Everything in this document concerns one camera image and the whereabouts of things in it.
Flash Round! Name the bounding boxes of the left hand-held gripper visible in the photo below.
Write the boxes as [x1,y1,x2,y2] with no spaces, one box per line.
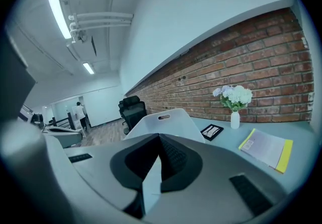
[0,29,84,171]

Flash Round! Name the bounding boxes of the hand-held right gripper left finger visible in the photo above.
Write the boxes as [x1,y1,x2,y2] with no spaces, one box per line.
[64,133,162,218]

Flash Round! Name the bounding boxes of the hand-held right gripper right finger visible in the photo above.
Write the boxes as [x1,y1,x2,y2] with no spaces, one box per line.
[142,133,297,223]

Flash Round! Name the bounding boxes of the white and purple vase flowers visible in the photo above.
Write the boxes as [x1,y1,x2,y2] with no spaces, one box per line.
[212,85,254,113]

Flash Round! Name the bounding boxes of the yellow-edged white book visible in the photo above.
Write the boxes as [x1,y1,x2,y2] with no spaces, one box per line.
[238,128,294,175]

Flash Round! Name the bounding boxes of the white ceramic vase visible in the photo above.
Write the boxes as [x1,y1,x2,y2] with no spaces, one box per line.
[230,111,241,130]

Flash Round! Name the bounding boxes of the black office chair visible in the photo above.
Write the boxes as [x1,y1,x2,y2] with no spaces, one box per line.
[118,96,148,135]

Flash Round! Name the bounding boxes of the short ceiling light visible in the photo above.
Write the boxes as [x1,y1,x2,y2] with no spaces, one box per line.
[82,61,95,75]

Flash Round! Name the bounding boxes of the white ceiling pipes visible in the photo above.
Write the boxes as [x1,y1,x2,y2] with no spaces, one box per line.
[67,12,134,44]

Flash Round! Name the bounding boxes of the long ceiling light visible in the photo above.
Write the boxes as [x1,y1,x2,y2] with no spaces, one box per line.
[47,0,72,40]

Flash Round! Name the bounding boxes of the black picture frame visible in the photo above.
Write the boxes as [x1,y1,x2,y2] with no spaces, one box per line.
[200,123,224,142]

